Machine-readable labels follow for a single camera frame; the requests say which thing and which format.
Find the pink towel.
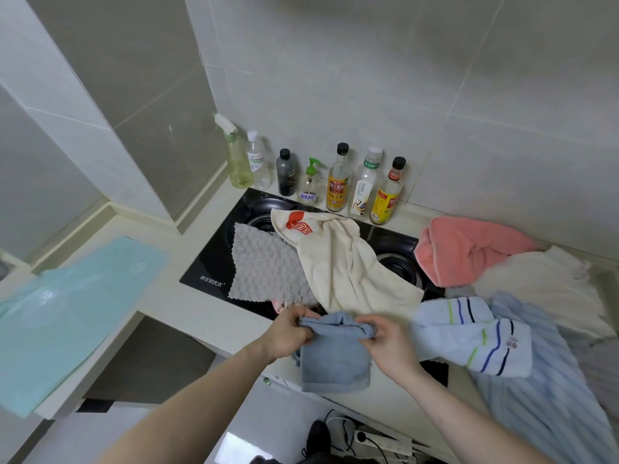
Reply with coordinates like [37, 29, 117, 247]
[413, 216, 542, 288]

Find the cream towel with red print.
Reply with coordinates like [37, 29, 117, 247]
[270, 208, 425, 317]

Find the clear bottle white label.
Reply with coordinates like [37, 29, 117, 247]
[350, 146, 383, 218]

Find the clear bottle with white cap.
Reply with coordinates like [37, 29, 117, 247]
[246, 130, 271, 190]

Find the oil bottle yellow red label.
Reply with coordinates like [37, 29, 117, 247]
[369, 157, 407, 226]

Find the round stove burner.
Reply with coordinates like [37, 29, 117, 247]
[244, 208, 282, 235]
[375, 251, 424, 290]

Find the black glass gas stove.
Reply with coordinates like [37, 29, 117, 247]
[179, 188, 450, 388]

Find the white power strip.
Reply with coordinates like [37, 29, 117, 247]
[354, 429, 415, 458]

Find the dark bottle with black cap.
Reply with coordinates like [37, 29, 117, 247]
[276, 149, 298, 197]

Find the white towel with coloured stripes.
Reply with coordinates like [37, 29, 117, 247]
[411, 297, 534, 378]

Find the tall sauce bottle yellow label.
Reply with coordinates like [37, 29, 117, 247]
[326, 143, 351, 213]

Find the light teal plastic sheet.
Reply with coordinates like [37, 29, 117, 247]
[0, 236, 170, 420]

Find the light blue striped cloth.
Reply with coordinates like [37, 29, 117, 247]
[471, 292, 619, 464]

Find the clear pump bottle green top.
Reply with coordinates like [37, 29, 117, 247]
[297, 157, 324, 205]

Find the blue-grey towel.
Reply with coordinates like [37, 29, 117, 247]
[293, 311, 379, 395]

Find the black shoe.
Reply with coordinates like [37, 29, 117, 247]
[302, 419, 332, 459]

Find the person's right forearm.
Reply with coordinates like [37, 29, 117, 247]
[400, 364, 558, 464]

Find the grey textured dish cloth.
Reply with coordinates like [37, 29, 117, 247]
[227, 223, 320, 308]

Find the person's left forearm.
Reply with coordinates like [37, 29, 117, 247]
[97, 339, 279, 464]

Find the black cable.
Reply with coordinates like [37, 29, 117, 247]
[323, 409, 392, 464]

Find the person's right hand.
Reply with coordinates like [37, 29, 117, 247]
[354, 314, 425, 388]

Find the person's left hand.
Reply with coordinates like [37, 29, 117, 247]
[260, 305, 322, 364]

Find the green spray bottle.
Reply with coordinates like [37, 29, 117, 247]
[214, 114, 254, 190]

